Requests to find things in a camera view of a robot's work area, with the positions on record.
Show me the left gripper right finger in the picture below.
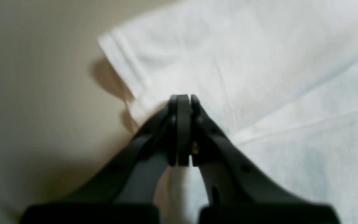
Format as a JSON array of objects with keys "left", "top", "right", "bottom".
[{"left": 177, "top": 95, "right": 340, "bottom": 224}]

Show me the white printed T-shirt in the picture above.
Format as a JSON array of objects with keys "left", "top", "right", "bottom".
[{"left": 98, "top": 0, "right": 358, "bottom": 224}]

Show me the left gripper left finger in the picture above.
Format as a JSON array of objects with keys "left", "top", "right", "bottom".
[{"left": 20, "top": 95, "right": 178, "bottom": 224}]

